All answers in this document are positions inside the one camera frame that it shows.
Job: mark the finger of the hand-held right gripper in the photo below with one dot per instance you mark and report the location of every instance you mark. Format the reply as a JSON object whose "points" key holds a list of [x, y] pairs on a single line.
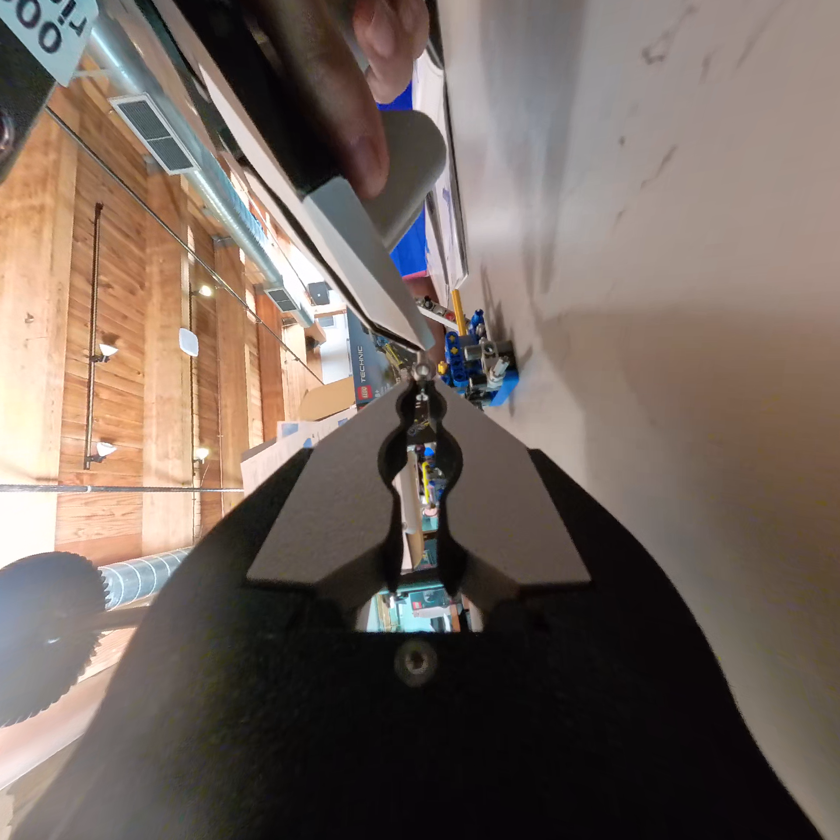
{"points": [[295, 239], [367, 262]]}

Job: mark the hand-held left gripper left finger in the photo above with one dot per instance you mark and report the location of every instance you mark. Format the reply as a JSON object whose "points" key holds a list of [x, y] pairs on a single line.
{"points": [[328, 525]]}

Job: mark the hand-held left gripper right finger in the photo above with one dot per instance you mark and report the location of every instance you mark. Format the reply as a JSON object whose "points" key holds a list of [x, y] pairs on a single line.
{"points": [[518, 525]]}

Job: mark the blue grey lego car assembly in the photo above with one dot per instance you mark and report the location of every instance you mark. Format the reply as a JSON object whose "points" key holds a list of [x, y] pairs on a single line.
{"points": [[482, 367]]}

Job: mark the Lego instruction booklet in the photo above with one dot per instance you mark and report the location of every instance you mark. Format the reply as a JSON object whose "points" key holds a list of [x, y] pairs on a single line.
{"points": [[282, 453]]}

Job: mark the lego set box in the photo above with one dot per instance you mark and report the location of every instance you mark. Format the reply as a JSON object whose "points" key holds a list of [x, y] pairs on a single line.
{"points": [[374, 371]]}

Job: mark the person's right hand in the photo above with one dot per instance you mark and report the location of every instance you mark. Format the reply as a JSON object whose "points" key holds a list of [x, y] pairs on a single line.
{"points": [[341, 85]]}

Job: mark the brown cardboard flap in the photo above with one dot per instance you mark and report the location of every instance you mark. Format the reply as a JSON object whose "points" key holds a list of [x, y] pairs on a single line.
{"points": [[328, 397]]}

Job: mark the black toothed round fixture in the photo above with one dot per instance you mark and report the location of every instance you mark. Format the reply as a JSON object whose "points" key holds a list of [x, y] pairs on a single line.
{"points": [[46, 636]]}

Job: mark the black wall speaker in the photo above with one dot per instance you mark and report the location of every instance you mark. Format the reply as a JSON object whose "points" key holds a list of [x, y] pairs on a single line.
{"points": [[317, 292]]}

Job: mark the small duct vent grille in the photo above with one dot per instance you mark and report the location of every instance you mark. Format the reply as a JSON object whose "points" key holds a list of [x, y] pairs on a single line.
{"points": [[281, 300]]}

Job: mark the silver spiral ceiling duct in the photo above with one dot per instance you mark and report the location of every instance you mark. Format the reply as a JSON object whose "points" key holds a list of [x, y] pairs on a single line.
{"points": [[223, 210]]}

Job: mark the large duct vent grille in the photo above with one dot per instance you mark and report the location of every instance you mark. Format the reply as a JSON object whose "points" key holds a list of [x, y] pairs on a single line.
{"points": [[154, 134]]}

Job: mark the white wall access point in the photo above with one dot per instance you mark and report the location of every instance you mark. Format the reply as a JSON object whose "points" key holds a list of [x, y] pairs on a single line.
{"points": [[188, 342]]}

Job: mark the short silver spiral duct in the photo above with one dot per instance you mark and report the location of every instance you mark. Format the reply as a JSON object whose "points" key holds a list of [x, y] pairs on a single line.
{"points": [[144, 577]]}

